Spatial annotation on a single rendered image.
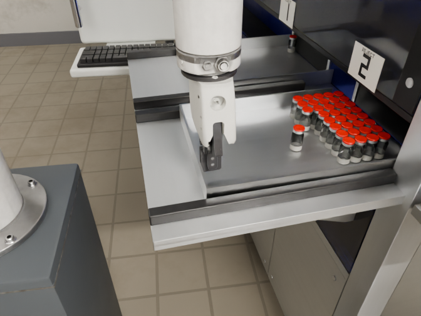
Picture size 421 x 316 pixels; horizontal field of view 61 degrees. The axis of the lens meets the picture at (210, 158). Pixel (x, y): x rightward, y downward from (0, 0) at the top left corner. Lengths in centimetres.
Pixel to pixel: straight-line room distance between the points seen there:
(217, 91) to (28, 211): 35
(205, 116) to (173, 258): 118
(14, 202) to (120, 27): 92
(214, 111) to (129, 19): 96
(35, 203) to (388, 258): 61
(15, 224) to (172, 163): 26
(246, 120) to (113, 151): 154
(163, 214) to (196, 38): 24
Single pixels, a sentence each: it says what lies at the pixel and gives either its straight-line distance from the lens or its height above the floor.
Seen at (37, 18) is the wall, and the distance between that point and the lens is 398.
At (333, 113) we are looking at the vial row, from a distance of 71.
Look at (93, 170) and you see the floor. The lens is 210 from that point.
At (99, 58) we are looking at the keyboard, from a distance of 123.
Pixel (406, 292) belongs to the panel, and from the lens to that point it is 90.
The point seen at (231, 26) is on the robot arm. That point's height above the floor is 114.
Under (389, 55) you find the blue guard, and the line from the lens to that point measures 64.
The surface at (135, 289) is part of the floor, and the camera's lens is 153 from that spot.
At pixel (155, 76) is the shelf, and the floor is 88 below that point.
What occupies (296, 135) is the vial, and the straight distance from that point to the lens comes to 65.
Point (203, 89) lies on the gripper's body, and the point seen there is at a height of 107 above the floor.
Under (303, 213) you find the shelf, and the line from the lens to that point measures 56.
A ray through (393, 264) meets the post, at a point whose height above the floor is 71.
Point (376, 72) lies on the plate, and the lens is 67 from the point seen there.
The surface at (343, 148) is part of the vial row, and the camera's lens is 65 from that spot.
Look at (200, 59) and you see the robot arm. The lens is 44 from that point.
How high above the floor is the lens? 127
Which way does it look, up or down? 38 degrees down
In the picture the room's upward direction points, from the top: straight up
